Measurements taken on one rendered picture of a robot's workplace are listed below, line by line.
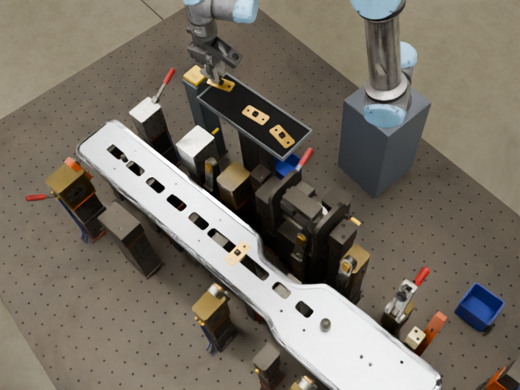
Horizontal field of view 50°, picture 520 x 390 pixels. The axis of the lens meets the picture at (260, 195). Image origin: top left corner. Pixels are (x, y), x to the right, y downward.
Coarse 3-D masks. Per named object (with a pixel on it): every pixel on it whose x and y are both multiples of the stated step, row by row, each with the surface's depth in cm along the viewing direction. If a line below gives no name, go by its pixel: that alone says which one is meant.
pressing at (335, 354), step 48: (96, 144) 194; (144, 144) 193; (144, 192) 183; (192, 192) 182; (192, 240) 174; (240, 240) 172; (240, 288) 165; (288, 288) 164; (288, 336) 157; (336, 336) 156; (384, 336) 155; (336, 384) 150; (384, 384) 149; (432, 384) 148
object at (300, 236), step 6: (300, 234) 161; (306, 234) 161; (300, 240) 162; (306, 240) 161; (294, 246) 167; (300, 246) 165; (306, 246) 164; (294, 252) 169; (300, 252) 167; (306, 252) 168; (300, 258) 169
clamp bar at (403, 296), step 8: (408, 280) 140; (400, 288) 141; (408, 288) 140; (416, 288) 139; (400, 296) 138; (408, 296) 141; (392, 304) 148; (400, 304) 147; (408, 304) 146; (400, 312) 148
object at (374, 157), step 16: (352, 96) 184; (416, 96) 183; (352, 112) 184; (416, 112) 180; (352, 128) 191; (368, 128) 182; (384, 128) 177; (400, 128) 178; (416, 128) 188; (352, 144) 198; (368, 144) 189; (384, 144) 181; (400, 144) 188; (416, 144) 200; (352, 160) 206; (368, 160) 196; (384, 160) 188; (400, 160) 200; (352, 176) 214; (368, 176) 203; (384, 176) 200; (400, 176) 213; (368, 192) 211
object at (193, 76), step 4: (192, 68) 187; (196, 68) 187; (188, 72) 187; (192, 72) 186; (196, 72) 186; (184, 76) 186; (188, 76) 186; (192, 76) 186; (196, 76) 185; (200, 76) 185; (188, 80) 186; (192, 80) 185; (196, 80) 184; (200, 80) 185; (196, 84) 184
